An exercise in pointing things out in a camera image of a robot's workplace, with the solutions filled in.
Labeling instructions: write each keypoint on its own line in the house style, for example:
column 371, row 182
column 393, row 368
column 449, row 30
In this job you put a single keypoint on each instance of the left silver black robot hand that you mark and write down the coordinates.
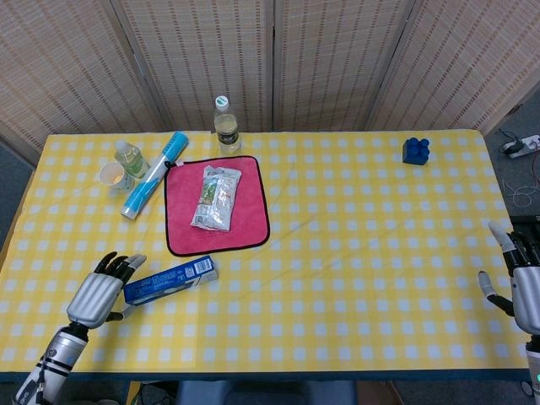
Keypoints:
column 93, row 295

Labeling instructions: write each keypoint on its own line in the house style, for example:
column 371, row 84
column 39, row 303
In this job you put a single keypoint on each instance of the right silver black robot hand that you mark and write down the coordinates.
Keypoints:
column 523, row 291

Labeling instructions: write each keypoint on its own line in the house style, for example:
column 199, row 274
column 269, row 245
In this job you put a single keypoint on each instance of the blue toothpaste box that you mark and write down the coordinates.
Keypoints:
column 171, row 280

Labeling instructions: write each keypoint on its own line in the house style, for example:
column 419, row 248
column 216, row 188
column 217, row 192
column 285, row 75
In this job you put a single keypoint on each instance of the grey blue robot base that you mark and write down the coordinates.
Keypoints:
column 266, row 393

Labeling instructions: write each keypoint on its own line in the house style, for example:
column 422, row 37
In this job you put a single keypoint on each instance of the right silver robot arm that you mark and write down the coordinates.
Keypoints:
column 533, row 363

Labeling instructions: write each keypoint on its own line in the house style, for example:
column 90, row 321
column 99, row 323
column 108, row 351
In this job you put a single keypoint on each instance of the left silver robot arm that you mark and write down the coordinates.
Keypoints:
column 57, row 356

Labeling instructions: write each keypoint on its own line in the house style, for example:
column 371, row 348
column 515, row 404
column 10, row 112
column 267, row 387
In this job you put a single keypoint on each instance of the white paper cup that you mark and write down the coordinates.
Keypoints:
column 111, row 175

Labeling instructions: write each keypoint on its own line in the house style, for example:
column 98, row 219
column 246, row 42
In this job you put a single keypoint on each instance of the blue white cling film roll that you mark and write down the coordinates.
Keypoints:
column 149, row 181

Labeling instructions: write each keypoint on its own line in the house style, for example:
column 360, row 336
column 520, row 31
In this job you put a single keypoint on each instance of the small clear bottle white cap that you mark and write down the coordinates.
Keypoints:
column 134, row 161

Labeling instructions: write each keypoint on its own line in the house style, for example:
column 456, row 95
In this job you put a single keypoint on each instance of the white power strip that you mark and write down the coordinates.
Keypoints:
column 523, row 145

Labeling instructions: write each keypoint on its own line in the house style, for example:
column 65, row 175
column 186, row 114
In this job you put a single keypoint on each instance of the blue building block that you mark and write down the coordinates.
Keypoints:
column 415, row 152

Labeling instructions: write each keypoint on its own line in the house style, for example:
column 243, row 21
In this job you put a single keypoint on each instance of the pink cloth with black edge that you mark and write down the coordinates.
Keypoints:
column 249, row 202

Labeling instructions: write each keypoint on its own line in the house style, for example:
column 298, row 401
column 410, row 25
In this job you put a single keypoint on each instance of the yellow white checkered tablecloth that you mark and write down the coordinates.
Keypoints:
column 337, row 274

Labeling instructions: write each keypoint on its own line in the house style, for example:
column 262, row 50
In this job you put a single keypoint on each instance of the clear bottle with green label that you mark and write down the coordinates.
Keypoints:
column 228, row 133

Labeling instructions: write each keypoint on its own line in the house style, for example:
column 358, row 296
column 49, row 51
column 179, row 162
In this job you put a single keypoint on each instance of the beige woven folding screen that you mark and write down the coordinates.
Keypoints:
column 337, row 59

